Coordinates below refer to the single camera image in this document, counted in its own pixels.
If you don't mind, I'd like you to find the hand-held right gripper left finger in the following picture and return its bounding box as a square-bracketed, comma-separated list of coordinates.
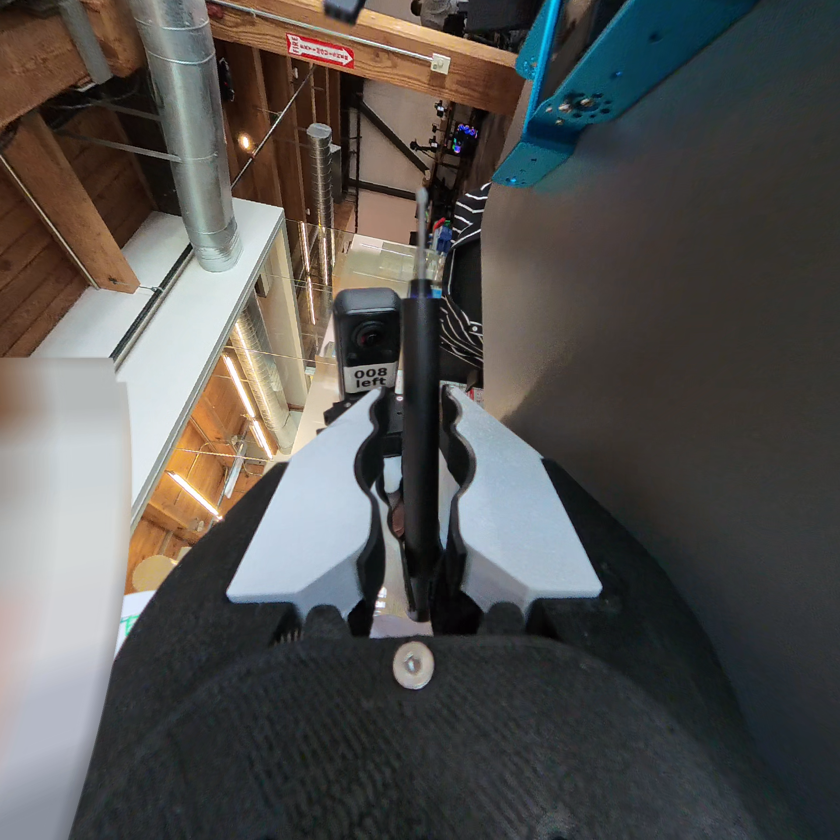
[226, 387, 387, 634]

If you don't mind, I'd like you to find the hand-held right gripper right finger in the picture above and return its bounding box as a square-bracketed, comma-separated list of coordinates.
[436, 385, 602, 611]

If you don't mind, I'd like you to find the black screwdriver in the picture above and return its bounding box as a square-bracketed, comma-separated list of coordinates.
[397, 189, 442, 623]

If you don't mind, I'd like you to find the blue toy robot arm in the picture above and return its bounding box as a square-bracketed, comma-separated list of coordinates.
[492, 0, 660, 189]

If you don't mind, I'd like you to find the long wooden ceiling beam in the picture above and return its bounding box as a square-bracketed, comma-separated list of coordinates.
[210, 0, 526, 118]

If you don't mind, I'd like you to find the slanted wooden beam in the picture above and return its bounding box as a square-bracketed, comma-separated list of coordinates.
[0, 112, 142, 293]

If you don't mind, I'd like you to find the narrow silver ventilation duct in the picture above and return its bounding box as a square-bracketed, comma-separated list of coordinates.
[307, 123, 337, 231]

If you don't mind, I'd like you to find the wide silver ventilation duct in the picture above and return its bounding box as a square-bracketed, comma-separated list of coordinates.
[128, 0, 244, 273]

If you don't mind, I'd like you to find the red white wall sign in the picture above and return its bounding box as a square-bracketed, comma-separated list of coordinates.
[285, 33, 355, 70]

